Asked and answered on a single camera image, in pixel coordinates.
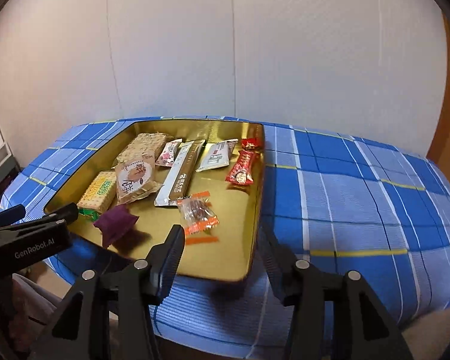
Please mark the large red candy packet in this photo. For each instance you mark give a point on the large red candy packet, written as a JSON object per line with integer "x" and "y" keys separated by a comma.
{"x": 242, "y": 170}

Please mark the clear noodle cake packet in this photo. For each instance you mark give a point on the clear noodle cake packet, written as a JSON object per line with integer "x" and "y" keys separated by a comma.
{"x": 142, "y": 146}

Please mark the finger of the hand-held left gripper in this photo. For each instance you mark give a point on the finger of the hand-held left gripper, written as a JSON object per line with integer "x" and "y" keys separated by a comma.
{"x": 56, "y": 215}
{"x": 11, "y": 214}

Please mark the clear orange-edged snack packet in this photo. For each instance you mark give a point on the clear orange-edged snack packet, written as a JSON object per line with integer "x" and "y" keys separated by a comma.
{"x": 197, "y": 213}

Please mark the green yellow cracker packet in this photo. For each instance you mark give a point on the green yellow cracker packet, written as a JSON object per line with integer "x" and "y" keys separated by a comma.
{"x": 97, "y": 191}

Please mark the pink white snack packet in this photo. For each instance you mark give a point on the pink white snack packet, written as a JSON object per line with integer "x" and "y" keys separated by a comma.
{"x": 168, "y": 155}

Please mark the white shelf unit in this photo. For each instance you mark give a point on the white shelf unit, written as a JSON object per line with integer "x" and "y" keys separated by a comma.
{"x": 3, "y": 157}

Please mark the long gold white bar packet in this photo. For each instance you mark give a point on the long gold white bar packet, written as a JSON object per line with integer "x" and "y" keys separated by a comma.
{"x": 180, "y": 180}

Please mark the brown round pastry packet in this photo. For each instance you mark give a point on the brown round pastry packet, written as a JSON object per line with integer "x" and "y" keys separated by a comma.
{"x": 135, "y": 182}

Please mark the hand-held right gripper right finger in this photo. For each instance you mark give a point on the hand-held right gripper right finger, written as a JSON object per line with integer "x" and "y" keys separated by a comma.
{"x": 275, "y": 273}

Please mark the blue plaid tablecloth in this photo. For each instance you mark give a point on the blue plaid tablecloth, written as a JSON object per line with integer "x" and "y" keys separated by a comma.
{"x": 341, "y": 210}

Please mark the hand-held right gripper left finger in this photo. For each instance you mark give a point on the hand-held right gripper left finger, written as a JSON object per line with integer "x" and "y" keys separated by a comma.
{"x": 170, "y": 266}

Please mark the small red candy packet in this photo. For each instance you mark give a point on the small red candy packet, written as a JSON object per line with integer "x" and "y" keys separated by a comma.
{"x": 252, "y": 143}

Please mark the beige cloth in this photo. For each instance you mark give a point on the beige cloth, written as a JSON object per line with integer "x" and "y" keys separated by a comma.
{"x": 442, "y": 341}

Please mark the gold metal tin box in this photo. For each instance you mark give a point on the gold metal tin box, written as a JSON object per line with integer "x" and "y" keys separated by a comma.
{"x": 225, "y": 225}

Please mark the purple snack packet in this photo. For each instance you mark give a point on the purple snack packet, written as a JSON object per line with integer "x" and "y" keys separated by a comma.
{"x": 114, "y": 223}

